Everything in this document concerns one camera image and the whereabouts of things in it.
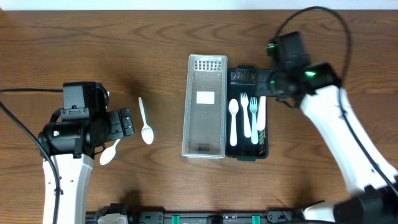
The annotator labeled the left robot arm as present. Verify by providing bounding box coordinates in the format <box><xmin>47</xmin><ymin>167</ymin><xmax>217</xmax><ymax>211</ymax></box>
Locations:
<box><xmin>39</xmin><ymin>82</ymin><xmax>135</xmax><ymax>223</ymax></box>

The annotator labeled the white fork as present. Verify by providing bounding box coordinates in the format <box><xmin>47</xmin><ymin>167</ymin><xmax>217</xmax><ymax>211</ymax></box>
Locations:
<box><xmin>249</xmin><ymin>97</ymin><xmax>259</xmax><ymax>145</ymax></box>
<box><xmin>257</xmin><ymin>96</ymin><xmax>267</xmax><ymax>131</ymax></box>
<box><xmin>240</xmin><ymin>92</ymin><xmax>251</xmax><ymax>138</ymax></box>

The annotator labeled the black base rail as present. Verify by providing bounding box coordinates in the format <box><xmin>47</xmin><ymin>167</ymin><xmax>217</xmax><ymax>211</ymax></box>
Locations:
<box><xmin>85</xmin><ymin>203</ymin><xmax>304</xmax><ymax>224</ymax></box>

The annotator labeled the clear plastic basket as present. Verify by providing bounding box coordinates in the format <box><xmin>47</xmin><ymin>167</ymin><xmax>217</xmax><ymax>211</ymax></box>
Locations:
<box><xmin>182</xmin><ymin>54</ymin><xmax>228</xmax><ymax>159</ymax></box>

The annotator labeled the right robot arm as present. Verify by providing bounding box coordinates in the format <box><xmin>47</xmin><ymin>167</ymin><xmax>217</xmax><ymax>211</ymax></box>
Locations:
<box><xmin>256</xmin><ymin>32</ymin><xmax>397</xmax><ymax>223</ymax></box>

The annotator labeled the white spoon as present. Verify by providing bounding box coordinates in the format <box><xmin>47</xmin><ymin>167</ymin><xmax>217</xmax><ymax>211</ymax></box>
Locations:
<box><xmin>228</xmin><ymin>98</ymin><xmax>239</xmax><ymax>146</ymax></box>
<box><xmin>99</xmin><ymin>139</ymin><xmax>121</xmax><ymax>166</ymax></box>
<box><xmin>138</xmin><ymin>97</ymin><xmax>154</xmax><ymax>144</ymax></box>

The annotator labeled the white label in clear basket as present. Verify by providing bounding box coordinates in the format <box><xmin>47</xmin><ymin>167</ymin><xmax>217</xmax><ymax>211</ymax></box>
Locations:
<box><xmin>196</xmin><ymin>91</ymin><xmax>215</xmax><ymax>105</ymax></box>

